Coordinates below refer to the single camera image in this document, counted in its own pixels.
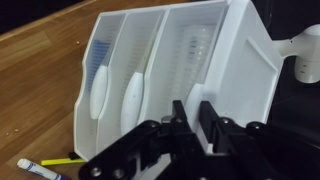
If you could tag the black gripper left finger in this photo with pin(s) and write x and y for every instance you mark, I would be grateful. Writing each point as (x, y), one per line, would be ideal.
(180, 116)

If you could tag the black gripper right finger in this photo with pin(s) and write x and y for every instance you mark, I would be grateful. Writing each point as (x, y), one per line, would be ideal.
(209, 118)

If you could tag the white translucent plastic drawer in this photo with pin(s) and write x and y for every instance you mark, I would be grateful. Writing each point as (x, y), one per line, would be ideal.
(99, 88)
(186, 50)
(140, 50)

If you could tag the white stationary robot arm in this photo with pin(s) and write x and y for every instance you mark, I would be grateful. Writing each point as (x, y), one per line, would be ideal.
(308, 63)

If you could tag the blue plastic pieces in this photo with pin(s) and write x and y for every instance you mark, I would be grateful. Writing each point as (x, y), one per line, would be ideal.
(98, 53)

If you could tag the yellow marker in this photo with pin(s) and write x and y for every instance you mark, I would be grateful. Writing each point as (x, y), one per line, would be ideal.
(60, 162)

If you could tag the white and blue marker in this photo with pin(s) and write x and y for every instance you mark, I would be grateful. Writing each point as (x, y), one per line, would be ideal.
(33, 165)

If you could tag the white plastic cabinet frame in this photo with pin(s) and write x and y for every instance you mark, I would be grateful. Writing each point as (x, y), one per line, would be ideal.
(240, 66)

